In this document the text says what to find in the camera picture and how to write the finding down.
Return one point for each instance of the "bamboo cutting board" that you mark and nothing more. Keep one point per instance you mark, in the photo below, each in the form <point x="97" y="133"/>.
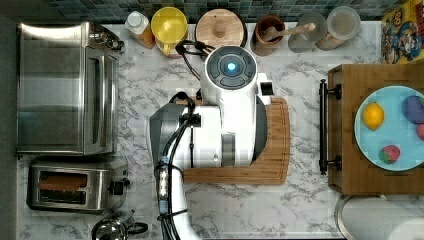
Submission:
<point x="272" y="165"/>

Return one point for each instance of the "purple toy fruit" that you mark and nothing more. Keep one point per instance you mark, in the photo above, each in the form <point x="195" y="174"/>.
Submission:
<point x="413" y="109"/>

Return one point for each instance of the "stainless steel toaster oven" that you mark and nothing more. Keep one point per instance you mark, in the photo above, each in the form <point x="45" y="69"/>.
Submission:
<point x="67" y="89"/>

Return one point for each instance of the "black drawer handle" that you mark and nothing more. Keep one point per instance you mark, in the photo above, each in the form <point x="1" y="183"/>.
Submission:
<point x="324" y="91"/>

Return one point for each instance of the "pink toy fruit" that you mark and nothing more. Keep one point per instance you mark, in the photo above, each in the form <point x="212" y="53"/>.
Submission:
<point x="420" y="131"/>

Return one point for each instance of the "dark jar with wooden lid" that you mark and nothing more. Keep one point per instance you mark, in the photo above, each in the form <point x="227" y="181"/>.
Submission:
<point x="221" y="27"/>

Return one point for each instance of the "steel paper towel holder base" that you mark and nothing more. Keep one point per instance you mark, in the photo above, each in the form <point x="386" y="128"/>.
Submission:
<point x="361" y="217"/>

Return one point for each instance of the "colourful cereal box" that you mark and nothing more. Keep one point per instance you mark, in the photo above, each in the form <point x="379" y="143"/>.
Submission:
<point x="403" y="34"/>

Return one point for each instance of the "brown toast slice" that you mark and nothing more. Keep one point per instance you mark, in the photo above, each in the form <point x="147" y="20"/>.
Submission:
<point x="63" y="182"/>

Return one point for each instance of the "wooden drawer box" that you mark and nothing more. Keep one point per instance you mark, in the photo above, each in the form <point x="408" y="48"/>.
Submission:
<point x="356" y="175"/>

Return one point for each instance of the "yellow lemon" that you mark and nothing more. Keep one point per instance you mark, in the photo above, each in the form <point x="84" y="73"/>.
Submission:
<point x="373" y="116"/>

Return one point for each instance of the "white paper towel roll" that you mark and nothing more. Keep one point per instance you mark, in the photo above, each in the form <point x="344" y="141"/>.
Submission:
<point x="401" y="223"/>

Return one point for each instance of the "light blue plate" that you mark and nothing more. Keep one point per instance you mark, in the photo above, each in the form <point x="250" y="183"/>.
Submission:
<point x="395" y="130"/>

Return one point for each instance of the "wooden spoon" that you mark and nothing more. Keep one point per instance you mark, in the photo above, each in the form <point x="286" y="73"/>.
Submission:
<point x="290" y="31"/>

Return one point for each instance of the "white-capped orange bottle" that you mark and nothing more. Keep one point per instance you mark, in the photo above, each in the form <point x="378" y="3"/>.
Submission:
<point x="139" y="27"/>

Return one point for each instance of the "clear lidded glass jar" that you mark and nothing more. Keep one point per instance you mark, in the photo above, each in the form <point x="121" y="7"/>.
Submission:
<point x="306" y="41"/>

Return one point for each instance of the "red green strawberry toy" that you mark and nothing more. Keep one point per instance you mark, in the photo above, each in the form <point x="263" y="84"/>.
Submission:
<point x="389" y="154"/>

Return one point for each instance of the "silver two-slot toaster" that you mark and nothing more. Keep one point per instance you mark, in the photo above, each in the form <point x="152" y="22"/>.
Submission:
<point x="94" y="198"/>

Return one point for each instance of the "brown wooden utensil cup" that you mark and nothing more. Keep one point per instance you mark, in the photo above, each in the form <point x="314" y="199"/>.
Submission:
<point x="257" y="44"/>

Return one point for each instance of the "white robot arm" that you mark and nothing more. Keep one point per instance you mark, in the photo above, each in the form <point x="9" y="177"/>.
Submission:
<point x="228" y="128"/>

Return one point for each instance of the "black toaster lever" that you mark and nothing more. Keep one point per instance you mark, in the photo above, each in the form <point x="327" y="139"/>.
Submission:
<point x="118" y="188"/>

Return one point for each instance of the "yellow plastic mug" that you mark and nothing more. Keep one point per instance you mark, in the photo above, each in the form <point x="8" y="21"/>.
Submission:
<point x="169" y="26"/>

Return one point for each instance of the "shiny steel kettle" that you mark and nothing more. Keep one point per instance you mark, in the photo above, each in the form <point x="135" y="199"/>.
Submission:
<point x="119" y="225"/>

